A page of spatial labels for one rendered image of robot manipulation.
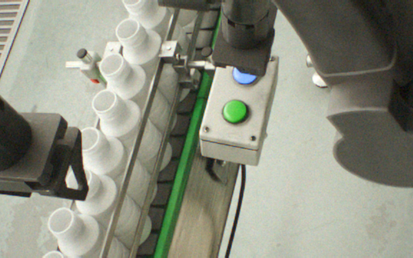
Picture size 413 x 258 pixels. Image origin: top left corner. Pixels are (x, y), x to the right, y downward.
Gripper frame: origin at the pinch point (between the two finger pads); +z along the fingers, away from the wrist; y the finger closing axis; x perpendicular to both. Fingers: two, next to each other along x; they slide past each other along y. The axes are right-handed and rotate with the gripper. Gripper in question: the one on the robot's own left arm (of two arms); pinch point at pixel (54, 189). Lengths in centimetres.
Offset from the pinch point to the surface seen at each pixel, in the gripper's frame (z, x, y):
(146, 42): 26.1, 35.0, -12.5
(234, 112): 27.8, 25.0, 2.7
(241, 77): 27.7, 30.4, 2.5
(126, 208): 31.7, 12.1, -11.4
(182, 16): 33, 45, -13
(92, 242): 27.9, 5.4, -12.4
